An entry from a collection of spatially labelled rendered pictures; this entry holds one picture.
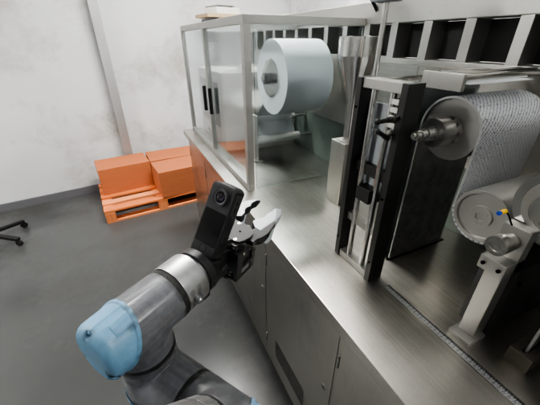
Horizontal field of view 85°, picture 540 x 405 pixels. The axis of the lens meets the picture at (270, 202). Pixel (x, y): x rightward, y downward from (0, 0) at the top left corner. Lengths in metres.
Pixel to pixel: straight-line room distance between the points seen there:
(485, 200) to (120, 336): 0.72
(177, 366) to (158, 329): 0.07
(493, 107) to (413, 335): 0.55
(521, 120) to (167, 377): 0.86
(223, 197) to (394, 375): 0.53
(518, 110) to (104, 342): 0.89
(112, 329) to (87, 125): 3.41
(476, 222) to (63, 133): 3.55
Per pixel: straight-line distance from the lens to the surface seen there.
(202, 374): 0.44
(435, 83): 0.80
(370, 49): 1.13
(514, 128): 0.88
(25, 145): 3.77
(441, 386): 0.79
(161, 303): 0.40
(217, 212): 0.44
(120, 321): 0.38
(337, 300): 0.86
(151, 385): 0.45
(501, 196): 0.78
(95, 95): 3.67
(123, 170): 3.37
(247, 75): 1.24
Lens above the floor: 1.52
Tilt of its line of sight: 29 degrees down
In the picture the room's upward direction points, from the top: straight up
